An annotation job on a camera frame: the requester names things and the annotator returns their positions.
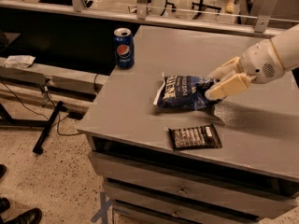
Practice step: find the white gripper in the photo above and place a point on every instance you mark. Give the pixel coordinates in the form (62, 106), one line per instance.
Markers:
(260, 62)

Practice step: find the blue chip bag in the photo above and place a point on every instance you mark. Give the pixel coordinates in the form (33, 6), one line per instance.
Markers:
(184, 92)

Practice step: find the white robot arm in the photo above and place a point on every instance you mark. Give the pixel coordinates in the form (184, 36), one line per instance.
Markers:
(287, 47)

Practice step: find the black RXBAR chocolate bar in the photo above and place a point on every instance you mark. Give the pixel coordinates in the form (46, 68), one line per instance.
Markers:
(199, 137)

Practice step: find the metal railing with posts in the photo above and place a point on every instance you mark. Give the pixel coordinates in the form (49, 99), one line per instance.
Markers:
(182, 14)

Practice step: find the grey drawer cabinet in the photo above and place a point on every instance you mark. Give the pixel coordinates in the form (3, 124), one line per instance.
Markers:
(254, 175)

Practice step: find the blue Pepsi can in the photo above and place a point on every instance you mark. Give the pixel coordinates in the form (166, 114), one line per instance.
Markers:
(124, 48)

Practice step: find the grey side bench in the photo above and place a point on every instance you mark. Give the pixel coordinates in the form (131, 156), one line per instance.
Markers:
(76, 88)

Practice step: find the black table leg stand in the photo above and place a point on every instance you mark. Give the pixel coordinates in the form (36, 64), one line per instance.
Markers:
(38, 147)

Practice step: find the white tissue pack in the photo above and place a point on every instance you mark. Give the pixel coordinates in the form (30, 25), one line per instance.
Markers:
(19, 61)

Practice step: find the black shoe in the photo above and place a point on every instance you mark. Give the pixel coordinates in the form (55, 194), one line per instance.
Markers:
(32, 216)

